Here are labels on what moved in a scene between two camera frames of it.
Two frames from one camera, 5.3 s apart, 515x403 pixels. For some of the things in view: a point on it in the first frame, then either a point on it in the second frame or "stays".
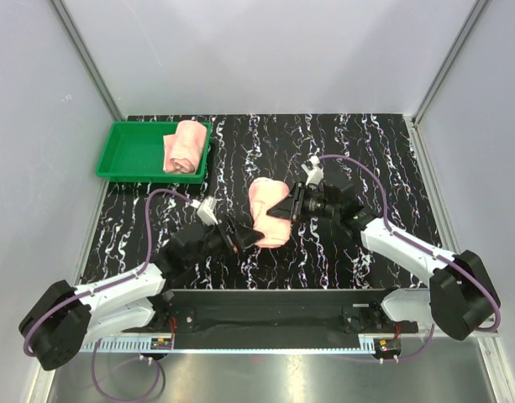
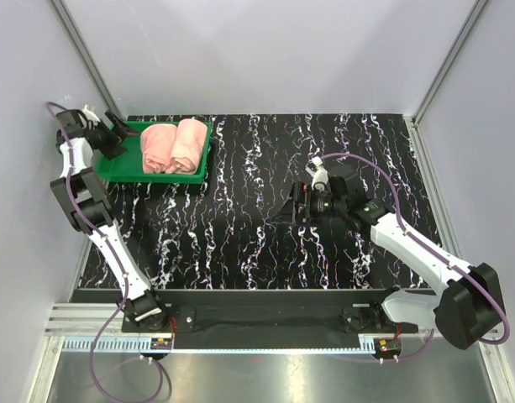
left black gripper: x=241 y=238 to x=112 y=149
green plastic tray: x=134 y=152 stays
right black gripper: x=287 y=207 stays
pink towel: x=265 y=193 to x=157 y=147
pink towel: x=183 y=149 stays
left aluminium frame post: x=85 y=58 stays
